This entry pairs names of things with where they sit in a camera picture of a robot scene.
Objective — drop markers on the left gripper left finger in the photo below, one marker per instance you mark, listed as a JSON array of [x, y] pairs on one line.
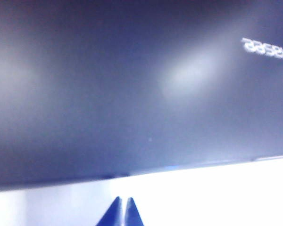
[[113, 216]]

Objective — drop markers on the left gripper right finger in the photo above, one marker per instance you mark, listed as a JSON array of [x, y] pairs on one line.
[[133, 216]]

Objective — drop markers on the black Hasee laptop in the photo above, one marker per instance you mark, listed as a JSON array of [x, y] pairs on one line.
[[108, 82]]

